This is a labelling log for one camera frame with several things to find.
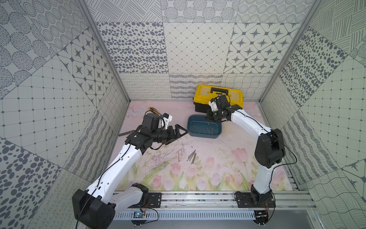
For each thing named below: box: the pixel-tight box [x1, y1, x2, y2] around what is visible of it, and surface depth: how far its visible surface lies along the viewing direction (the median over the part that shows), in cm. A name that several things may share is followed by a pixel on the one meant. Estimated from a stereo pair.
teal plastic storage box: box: [187, 114, 223, 139], surface depth 104 cm
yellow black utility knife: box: [148, 106, 162, 115], surface depth 116 cm
